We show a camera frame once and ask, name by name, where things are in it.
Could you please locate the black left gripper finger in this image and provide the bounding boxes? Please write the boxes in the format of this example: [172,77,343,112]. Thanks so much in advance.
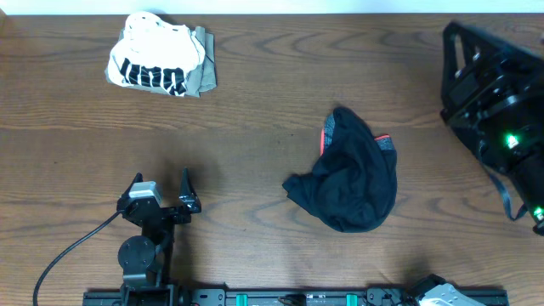
[121,173,143,199]
[178,167,201,213]

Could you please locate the black pants with red waistband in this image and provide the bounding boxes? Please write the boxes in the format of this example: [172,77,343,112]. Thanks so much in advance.
[282,107,398,233]

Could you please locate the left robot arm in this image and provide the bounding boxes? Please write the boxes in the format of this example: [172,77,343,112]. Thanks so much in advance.
[116,168,201,306]

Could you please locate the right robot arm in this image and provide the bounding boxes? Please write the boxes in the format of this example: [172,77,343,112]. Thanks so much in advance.
[439,20,543,236]

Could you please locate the white shirt with black print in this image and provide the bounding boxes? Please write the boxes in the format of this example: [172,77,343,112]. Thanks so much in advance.
[105,11,207,97]

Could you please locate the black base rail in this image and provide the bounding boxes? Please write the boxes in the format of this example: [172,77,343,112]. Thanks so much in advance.
[82,286,510,306]

